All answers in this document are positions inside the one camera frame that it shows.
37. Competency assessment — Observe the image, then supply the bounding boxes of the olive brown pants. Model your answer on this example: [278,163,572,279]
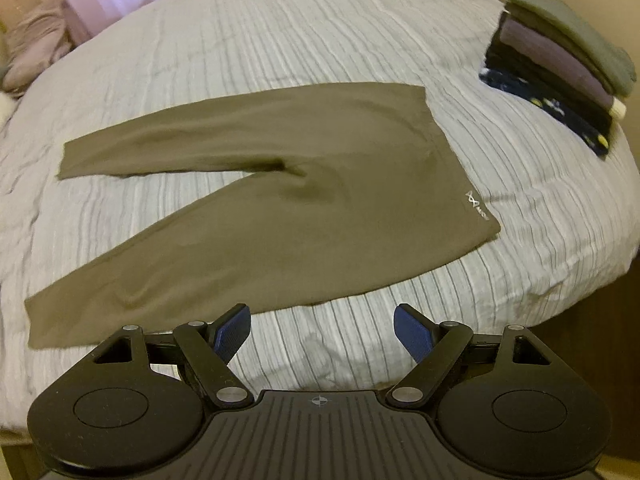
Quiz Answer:
[25,82,500,349]

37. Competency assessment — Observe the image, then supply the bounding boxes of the folded clothes stack on bed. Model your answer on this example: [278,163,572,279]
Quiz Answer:
[480,0,637,158]

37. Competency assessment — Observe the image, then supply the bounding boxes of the pink crumpled pillow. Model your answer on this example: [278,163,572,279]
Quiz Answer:
[2,0,75,96]

